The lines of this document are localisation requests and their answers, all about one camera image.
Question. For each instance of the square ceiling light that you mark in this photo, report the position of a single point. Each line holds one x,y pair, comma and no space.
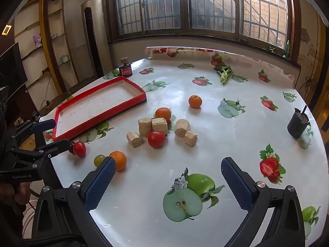
6,29

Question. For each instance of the black television screen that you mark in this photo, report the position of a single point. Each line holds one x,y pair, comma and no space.
10,69

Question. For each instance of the tower air conditioner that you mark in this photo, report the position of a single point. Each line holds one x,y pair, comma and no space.
92,30

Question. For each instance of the red tomato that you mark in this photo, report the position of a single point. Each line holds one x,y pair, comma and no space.
156,139
79,149

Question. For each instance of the orange mandarin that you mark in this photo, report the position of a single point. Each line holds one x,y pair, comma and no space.
195,101
163,113
118,160

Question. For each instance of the green bottle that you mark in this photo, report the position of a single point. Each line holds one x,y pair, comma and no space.
287,49

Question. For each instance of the green grape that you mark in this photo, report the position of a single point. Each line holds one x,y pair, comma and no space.
99,160

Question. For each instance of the black cup with straw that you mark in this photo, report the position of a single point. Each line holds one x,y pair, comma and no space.
297,124

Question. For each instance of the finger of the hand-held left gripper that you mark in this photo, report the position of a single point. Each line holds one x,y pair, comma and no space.
59,146
46,124

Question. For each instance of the dark bottle with red label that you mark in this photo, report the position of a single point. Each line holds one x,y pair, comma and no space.
126,70

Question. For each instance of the wall shelf unit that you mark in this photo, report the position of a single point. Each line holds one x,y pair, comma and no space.
28,23

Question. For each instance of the beige biscuit block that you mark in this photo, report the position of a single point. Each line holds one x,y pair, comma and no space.
145,125
182,128
134,139
190,138
159,125

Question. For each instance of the barred window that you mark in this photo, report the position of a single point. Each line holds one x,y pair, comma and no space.
205,5

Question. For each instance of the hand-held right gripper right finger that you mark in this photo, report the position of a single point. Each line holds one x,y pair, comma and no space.
236,185

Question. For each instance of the small windowsill plant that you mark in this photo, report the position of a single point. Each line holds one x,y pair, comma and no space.
271,49

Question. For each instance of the purple plush toy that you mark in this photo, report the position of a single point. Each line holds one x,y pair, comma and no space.
37,41

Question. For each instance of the green leafy vegetable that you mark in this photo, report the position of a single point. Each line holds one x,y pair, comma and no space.
225,74

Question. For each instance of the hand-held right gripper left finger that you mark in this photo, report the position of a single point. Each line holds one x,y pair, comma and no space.
100,185

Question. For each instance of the red rimmed white tray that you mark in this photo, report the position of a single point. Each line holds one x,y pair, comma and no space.
97,103

